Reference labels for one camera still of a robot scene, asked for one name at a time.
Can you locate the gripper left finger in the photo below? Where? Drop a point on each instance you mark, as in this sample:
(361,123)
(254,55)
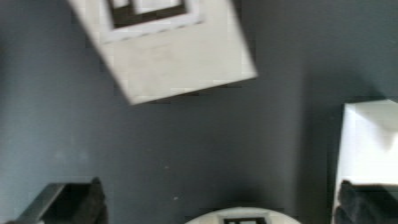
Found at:
(68,204)

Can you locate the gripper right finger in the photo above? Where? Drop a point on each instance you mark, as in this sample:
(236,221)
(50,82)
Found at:
(368,204)

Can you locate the white round stool seat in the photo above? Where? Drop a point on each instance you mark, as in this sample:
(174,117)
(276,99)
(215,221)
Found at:
(244,215)

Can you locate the white U-shaped fence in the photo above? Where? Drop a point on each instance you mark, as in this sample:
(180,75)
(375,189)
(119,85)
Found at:
(368,144)

